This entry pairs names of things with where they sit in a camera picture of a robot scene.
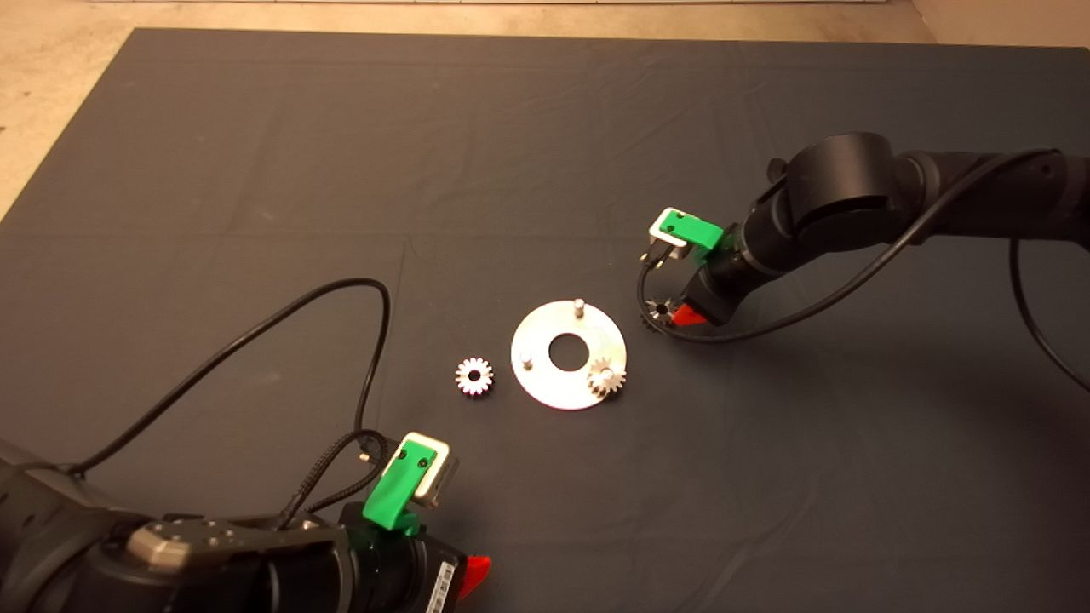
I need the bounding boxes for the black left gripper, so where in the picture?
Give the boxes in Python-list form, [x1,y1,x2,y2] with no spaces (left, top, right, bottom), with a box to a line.
[339,502,493,613]

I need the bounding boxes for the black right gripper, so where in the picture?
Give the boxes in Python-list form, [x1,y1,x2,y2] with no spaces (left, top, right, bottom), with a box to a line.
[671,247,767,329]

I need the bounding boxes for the round metal carrier plate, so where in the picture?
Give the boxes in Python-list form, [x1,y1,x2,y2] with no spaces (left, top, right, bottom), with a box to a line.
[510,298,628,411]

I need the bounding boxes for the bright steel planetary gear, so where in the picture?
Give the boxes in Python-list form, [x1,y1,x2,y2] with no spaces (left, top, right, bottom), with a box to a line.
[456,357,495,398]

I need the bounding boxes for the dark grey table cloth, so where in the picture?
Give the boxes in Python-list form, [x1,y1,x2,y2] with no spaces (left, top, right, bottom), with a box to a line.
[0,27,1090,613]

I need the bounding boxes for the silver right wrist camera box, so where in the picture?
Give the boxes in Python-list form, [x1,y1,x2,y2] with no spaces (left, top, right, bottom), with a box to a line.
[639,207,692,266]

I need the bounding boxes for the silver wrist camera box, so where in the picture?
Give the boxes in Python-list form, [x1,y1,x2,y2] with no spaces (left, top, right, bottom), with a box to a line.
[639,207,692,266]
[362,433,459,509]

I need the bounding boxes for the green right camera mount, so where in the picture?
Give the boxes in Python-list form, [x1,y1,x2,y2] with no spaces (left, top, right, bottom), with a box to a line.
[661,211,735,255]

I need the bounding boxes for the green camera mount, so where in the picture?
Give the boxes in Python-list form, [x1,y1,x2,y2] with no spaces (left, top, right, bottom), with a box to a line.
[363,438,435,534]
[661,211,735,255]

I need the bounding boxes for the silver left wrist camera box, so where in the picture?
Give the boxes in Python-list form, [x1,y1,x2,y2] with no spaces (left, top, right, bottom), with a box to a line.
[362,433,459,509]

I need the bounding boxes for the green left camera mount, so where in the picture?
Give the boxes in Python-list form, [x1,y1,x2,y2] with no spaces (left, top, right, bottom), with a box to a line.
[363,438,435,534]

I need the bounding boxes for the braided black left arm cable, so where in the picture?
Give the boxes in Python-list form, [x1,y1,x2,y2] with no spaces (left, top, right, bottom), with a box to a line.
[274,430,388,530]

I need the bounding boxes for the smooth black left camera cable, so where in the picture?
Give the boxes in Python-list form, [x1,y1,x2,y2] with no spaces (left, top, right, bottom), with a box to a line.
[68,278,393,476]

